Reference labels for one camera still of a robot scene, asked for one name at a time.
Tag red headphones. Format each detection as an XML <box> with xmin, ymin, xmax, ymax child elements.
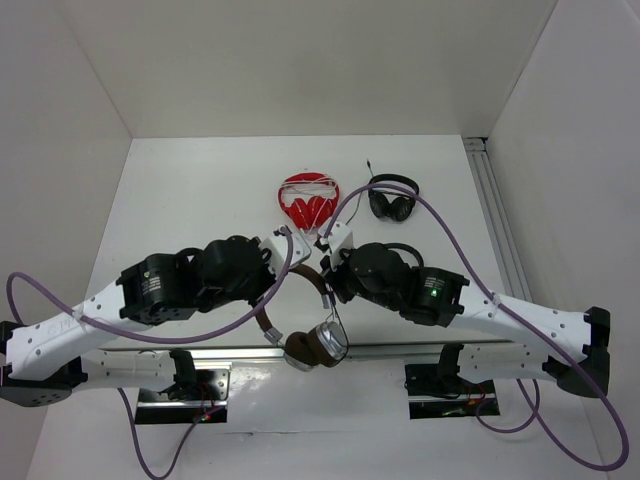
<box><xmin>277</xmin><ymin>172</ymin><xmax>340</xmax><ymax>233</ymax></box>

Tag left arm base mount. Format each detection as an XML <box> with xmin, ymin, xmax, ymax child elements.
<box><xmin>134</xmin><ymin>364</ymin><xmax>231</xmax><ymax>425</ymax></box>

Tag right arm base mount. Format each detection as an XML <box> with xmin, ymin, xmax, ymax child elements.
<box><xmin>404</xmin><ymin>364</ymin><xmax>500</xmax><ymax>420</ymax></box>

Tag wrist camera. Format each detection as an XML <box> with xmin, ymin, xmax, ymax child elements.
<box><xmin>314</xmin><ymin>219</ymin><xmax>354</xmax><ymax>270</ymax></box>
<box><xmin>259</xmin><ymin>225</ymin><xmax>312</xmax><ymax>275</ymax></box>

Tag black headphones near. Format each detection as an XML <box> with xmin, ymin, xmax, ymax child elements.
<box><xmin>384</xmin><ymin>242</ymin><xmax>425</xmax><ymax>268</ymax></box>

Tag black headphones far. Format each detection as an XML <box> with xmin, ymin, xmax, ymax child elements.
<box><xmin>368</xmin><ymin>174</ymin><xmax>420</xmax><ymax>223</ymax></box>

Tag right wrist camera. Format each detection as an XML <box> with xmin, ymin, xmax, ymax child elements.
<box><xmin>314</xmin><ymin>219</ymin><xmax>354</xmax><ymax>270</ymax></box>

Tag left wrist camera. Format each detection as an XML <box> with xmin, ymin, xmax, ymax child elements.
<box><xmin>259</xmin><ymin>225</ymin><xmax>312</xmax><ymax>275</ymax></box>

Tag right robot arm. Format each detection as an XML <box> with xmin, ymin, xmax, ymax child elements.
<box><xmin>320</xmin><ymin>243</ymin><xmax>610</xmax><ymax>398</ymax></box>

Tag aluminium side rail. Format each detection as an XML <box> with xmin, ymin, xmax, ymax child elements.
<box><xmin>463</xmin><ymin>137</ymin><xmax>532</xmax><ymax>301</ymax></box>

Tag black headphones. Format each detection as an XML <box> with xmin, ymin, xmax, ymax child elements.
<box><xmin>368</xmin><ymin>174</ymin><xmax>420</xmax><ymax>223</ymax></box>
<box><xmin>384</xmin><ymin>242</ymin><xmax>425</xmax><ymax>268</ymax></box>

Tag brown silver headphones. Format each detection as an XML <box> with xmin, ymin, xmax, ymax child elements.
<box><xmin>255</xmin><ymin>265</ymin><xmax>349</xmax><ymax>372</ymax></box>

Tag aluminium front rail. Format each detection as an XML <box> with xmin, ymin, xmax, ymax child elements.
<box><xmin>94</xmin><ymin>341</ymin><xmax>476</xmax><ymax>371</ymax></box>

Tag thin black headphone cable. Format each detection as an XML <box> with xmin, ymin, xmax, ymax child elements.
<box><xmin>327</xmin><ymin>158</ymin><xmax>374</xmax><ymax>351</ymax></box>

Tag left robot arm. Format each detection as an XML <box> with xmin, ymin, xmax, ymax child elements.
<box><xmin>1</xmin><ymin>236</ymin><xmax>292</xmax><ymax>408</ymax></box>

